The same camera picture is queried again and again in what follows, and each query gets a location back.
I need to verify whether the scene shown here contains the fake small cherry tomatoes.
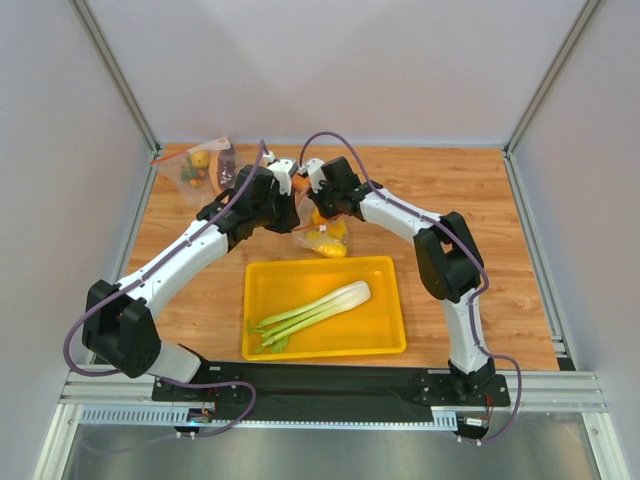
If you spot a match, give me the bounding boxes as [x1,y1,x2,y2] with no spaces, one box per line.
[181,163,206,188]

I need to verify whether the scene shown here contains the fake purple sweet potato slice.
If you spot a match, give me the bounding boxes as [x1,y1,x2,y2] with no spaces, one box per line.
[209,145,237,192]

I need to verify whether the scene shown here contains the fake yellow lemon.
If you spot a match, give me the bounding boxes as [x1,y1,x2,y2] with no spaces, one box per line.
[305,229,348,258]

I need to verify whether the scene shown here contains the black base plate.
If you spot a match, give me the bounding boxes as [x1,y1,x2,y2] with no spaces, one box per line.
[152,362,513,423]

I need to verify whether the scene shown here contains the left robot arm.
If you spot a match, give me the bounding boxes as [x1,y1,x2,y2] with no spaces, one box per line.
[82,159,299,383]

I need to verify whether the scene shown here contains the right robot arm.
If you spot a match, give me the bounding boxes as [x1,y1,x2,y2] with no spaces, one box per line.
[305,157,495,399]

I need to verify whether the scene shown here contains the yellow plastic tray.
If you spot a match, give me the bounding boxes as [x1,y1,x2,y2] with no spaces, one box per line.
[242,256,406,362]

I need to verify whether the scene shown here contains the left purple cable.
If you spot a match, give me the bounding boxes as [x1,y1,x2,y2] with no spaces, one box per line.
[63,138,276,454]

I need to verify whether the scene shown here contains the red-zip clear bag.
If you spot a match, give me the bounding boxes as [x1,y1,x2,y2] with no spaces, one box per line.
[151,137,241,208]
[292,174,348,259]

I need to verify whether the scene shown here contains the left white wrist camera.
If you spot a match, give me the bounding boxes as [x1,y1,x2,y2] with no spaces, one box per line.
[262,152,299,196]

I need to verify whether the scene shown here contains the fake green celery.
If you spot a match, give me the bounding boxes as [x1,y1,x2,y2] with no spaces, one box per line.
[247,281,371,354]

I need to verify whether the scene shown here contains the aluminium frame rail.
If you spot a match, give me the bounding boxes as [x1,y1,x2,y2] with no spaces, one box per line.
[34,362,629,479]

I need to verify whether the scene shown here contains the purple cable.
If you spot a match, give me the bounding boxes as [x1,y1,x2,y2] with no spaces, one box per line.
[299,131,524,446]
[63,138,276,454]

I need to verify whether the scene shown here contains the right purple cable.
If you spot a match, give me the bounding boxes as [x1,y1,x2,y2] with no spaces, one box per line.
[299,131,524,446]

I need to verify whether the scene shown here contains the fake orange-yellow mango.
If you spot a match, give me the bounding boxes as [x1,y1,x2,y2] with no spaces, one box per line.
[311,209,327,225]

